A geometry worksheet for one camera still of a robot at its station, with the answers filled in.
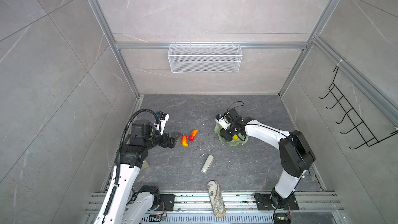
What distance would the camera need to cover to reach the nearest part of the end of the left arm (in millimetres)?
604

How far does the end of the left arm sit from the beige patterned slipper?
321 mm

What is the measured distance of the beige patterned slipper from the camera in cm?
70
